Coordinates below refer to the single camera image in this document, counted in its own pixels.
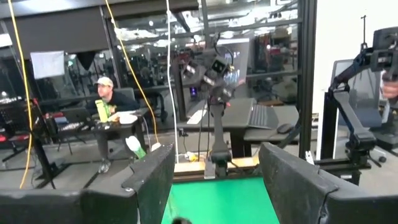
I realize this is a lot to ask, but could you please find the black desk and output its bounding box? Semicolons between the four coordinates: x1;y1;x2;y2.
46;107;150;147

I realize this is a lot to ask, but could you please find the person's hand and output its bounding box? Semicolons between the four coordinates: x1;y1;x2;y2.
381;70;398;100

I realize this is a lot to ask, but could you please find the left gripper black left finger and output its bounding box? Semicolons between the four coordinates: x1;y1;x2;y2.
0;142;177;224

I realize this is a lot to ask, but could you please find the grey metal bracket plate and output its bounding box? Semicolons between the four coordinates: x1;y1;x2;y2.
203;158;217;180

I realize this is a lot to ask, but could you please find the black computer mouse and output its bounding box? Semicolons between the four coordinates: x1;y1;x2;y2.
276;123;295;134

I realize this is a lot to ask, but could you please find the white paper sheet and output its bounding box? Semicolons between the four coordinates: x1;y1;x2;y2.
30;50;65;80

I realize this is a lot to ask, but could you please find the black vertical frame post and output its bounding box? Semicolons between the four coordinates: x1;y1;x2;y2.
297;0;318;160

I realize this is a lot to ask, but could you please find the grey office chair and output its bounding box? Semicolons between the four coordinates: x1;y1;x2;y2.
331;58;398;150

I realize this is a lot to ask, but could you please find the green table mat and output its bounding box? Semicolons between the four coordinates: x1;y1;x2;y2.
160;176;280;224

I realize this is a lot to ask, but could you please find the black tripod stand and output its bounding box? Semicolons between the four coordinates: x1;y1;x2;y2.
27;99;68;190

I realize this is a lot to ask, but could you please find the black laptop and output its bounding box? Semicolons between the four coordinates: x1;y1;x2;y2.
248;104;280;131

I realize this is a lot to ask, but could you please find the white artificial tulip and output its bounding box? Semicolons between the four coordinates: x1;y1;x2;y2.
125;135;147;160

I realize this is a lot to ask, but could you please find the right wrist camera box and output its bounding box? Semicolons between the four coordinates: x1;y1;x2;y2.
210;55;231;75

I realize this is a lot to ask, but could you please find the white cable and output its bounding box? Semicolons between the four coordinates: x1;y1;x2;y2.
165;0;180;164

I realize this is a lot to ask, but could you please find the person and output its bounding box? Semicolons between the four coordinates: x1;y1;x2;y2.
85;76;141;174

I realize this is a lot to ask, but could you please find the yellow cable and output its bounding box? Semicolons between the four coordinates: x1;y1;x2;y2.
104;0;160;144
6;0;34;190

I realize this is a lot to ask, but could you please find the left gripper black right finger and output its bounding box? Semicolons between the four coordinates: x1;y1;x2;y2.
258;142;398;224

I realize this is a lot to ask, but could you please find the yellow-green bottle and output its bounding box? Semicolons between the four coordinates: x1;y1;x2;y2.
95;99;110;124

